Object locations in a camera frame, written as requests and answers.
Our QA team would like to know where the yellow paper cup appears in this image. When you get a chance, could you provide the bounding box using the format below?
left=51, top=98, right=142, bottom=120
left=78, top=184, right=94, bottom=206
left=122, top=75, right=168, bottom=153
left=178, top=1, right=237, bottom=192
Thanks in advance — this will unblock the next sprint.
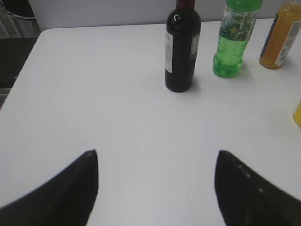
left=293, top=101, right=301, bottom=127

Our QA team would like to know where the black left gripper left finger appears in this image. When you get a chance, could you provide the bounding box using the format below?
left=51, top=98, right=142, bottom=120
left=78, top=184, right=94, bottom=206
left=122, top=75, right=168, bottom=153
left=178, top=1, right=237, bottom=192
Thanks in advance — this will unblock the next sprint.
left=0, top=150, right=99, bottom=226

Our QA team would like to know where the green plastic soda bottle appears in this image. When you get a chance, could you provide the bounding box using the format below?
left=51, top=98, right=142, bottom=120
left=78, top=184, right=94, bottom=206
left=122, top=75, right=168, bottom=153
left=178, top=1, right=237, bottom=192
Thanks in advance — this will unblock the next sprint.
left=213, top=0, right=262, bottom=78

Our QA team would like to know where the dark red wine bottle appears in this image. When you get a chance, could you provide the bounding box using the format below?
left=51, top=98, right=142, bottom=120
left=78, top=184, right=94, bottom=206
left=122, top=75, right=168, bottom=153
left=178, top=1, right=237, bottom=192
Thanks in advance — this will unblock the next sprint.
left=165, top=0, right=201, bottom=93

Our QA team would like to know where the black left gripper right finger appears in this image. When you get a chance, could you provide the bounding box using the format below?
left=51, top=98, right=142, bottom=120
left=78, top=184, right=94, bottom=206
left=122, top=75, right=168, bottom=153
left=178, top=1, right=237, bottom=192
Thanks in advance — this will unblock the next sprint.
left=214, top=150, right=301, bottom=226

